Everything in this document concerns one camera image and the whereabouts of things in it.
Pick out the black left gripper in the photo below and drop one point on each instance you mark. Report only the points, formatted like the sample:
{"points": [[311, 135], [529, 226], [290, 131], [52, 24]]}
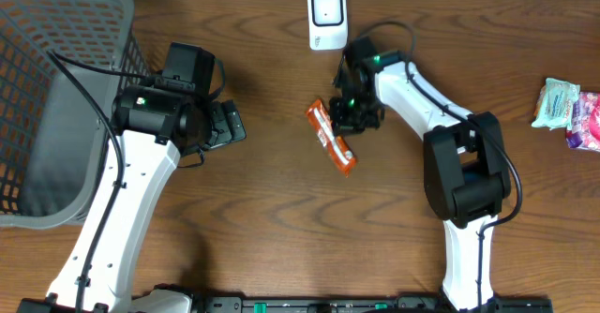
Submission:
{"points": [[227, 126]]}

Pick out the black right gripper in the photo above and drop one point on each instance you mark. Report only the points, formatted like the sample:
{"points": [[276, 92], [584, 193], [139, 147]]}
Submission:
{"points": [[341, 126]]}

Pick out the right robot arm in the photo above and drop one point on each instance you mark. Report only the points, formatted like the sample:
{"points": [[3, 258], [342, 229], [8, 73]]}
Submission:
{"points": [[466, 176]]}

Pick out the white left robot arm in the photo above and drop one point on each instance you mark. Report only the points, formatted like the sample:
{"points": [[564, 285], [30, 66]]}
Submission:
{"points": [[151, 130]]}

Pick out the white barcode scanner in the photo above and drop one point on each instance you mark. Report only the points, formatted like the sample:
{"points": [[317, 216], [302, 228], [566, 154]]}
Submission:
{"points": [[327, 24]]}

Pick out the grey plastic basket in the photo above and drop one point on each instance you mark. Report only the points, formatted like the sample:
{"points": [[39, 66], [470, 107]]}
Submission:
{"points": [[60, 60]]}

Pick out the purple noodle packet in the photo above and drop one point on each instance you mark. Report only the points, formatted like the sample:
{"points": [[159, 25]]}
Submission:
{"points": [[584, 132]]}

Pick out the teal wet wipes pack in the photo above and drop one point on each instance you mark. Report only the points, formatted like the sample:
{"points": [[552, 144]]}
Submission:
{"points": [[555, 104]]}

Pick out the orange snack bar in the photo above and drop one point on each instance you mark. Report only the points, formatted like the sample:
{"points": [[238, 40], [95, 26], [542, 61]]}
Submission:
{"points": [[337, 148]]}

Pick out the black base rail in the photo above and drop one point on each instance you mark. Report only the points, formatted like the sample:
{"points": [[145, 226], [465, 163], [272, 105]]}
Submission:
{"points": [[375, 304]]}

